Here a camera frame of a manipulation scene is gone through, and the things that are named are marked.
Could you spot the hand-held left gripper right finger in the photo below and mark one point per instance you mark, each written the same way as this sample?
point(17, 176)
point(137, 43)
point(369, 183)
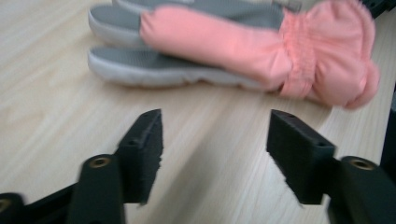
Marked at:
point(299, 155)

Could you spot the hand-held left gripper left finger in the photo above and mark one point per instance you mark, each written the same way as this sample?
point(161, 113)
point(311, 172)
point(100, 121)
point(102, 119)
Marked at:
point(141, 155)

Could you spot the pink padded glove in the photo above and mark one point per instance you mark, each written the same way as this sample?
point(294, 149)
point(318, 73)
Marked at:
point(236, 46)

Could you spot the grey shoe with white sole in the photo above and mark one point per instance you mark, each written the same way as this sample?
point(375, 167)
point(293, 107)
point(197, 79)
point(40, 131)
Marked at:
point(140, 67)
point(236, 11)
point(115, 25)

